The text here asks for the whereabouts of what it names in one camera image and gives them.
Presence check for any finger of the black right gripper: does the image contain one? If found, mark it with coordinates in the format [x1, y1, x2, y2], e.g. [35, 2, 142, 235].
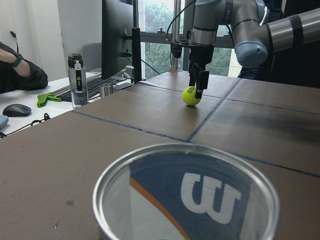
[188, 62, 200, 88]
[194, 70, 210, 99]

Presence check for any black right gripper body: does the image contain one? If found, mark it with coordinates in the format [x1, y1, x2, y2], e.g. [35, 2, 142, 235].
[188, 45, 215, 73]

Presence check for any yellow Roland Garros tennis ball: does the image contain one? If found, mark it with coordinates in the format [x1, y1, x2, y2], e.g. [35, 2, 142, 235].
[182, 86, 201, 106]

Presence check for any Wilson tennis ball can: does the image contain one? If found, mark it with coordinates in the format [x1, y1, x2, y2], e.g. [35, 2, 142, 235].
[92, 143, 280, 240]

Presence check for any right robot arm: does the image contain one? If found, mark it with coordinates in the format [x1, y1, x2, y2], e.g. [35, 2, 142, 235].
[188, 0, 320, 98]

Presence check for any person forearm dark sleeve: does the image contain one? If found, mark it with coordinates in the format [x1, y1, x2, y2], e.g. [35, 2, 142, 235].
[0, 43, 48, 94]

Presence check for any person hand with watch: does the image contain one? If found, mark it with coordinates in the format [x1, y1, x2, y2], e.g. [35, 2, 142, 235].
[0, 49, 23, 68]

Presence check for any steel cup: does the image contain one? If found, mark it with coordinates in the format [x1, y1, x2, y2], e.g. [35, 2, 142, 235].
[99, 83, 114, 98]

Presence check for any black monitor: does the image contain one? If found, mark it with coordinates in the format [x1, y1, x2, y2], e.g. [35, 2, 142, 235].
[101, 0, 134, 80]

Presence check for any black keyboard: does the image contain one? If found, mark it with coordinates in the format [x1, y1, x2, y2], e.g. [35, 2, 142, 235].
[54, 77, 133, 102]

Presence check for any grey office chair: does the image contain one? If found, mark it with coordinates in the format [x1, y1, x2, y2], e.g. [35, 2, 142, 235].
[81, 42, 102, 73]

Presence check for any clear water bottle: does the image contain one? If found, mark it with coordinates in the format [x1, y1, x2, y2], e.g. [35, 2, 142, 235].
[67, 53, 89, 109]

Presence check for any green plastic tool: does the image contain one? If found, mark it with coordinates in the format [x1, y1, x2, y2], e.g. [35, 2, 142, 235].
[36, 92, 62, 108]

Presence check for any black computer mouse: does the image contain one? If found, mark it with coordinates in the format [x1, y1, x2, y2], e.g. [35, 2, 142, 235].
[2, 103, 32, 117]

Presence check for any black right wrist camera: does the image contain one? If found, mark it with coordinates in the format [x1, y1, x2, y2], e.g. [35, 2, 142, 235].
[170, 30, 193, 59]

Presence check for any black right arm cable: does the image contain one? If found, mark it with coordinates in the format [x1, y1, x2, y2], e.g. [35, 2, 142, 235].
[165, 0, 197, 43]

